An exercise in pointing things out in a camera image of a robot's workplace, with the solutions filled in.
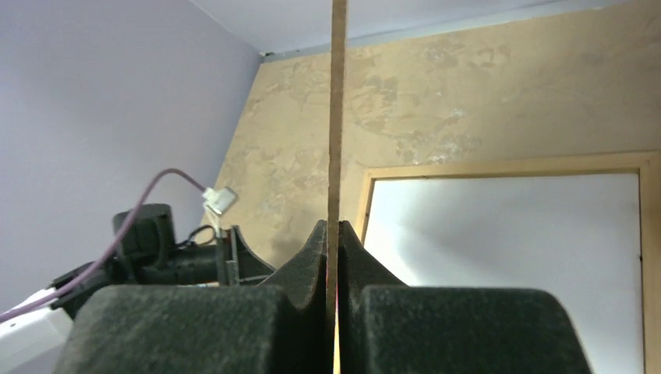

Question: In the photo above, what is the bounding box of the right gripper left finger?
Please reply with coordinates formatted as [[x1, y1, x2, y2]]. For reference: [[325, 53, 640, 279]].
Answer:
[[55, 221, 329, 373]]

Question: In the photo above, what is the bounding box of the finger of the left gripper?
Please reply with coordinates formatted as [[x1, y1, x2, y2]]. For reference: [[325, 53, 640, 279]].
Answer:
[[229, 225, 275, 286]]

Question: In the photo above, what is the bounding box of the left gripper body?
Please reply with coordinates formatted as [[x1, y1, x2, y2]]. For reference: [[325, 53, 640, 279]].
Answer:
[[111, 203, 236, 286]]

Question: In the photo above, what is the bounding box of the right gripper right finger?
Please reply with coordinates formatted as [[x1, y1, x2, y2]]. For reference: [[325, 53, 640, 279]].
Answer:
[[338, 222, 591, 373]]

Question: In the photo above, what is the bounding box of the brown backing board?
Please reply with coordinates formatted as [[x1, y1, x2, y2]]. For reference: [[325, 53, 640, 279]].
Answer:
[[325, 0, 348, 373]]

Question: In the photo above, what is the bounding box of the wooden picture frame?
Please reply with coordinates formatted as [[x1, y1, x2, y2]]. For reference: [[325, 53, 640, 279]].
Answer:
[[355, 152, 660, 373]]

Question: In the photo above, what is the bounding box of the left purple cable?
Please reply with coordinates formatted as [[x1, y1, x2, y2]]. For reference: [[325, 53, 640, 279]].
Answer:
[[0, 168, 239, 325]]

